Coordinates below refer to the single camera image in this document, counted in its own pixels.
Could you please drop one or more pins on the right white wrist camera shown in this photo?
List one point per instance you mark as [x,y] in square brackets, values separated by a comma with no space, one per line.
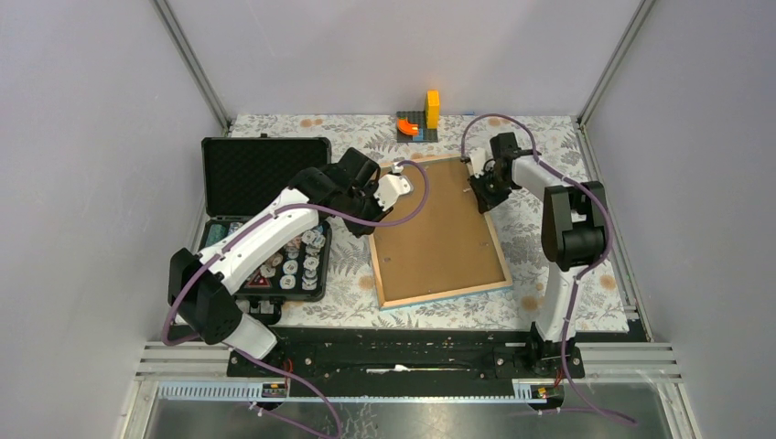
[476,161]

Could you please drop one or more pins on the black mounting base rail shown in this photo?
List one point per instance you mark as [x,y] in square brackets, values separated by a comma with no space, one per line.
[323,355]

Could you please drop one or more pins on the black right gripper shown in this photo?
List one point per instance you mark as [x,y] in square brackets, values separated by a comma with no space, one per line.
[485,202]

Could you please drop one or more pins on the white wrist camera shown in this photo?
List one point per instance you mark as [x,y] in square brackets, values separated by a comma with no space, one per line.
[476,161]
[392,186]

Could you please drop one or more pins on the brown frame backing board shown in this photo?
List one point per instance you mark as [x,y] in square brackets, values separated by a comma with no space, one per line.
[442,236]

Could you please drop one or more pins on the yellow toy block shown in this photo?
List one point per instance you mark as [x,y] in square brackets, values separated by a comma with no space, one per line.
[432,109]

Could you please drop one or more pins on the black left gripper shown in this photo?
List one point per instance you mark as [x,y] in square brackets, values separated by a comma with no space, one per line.
[377,214]

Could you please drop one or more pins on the orange curved toy block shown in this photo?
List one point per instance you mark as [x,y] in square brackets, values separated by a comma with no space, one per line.
[406,127]

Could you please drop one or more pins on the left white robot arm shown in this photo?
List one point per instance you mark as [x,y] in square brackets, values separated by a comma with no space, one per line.
[202,285]

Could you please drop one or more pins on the white slotted cable duct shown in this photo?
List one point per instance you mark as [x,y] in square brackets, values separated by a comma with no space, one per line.
[394,390]

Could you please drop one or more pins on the grey toy baseplate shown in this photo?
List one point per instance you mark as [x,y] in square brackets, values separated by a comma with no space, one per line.
[420,119]

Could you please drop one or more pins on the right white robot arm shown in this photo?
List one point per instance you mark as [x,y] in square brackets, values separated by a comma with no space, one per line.
[575,229]

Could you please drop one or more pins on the black poker chip case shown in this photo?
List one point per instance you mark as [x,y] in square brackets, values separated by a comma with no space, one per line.
[242,176]

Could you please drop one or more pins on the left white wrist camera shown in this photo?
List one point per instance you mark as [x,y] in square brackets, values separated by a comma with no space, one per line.
[392,186]

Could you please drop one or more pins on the blue wooden picture frame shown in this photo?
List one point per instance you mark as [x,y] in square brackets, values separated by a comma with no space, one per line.
[442,242]

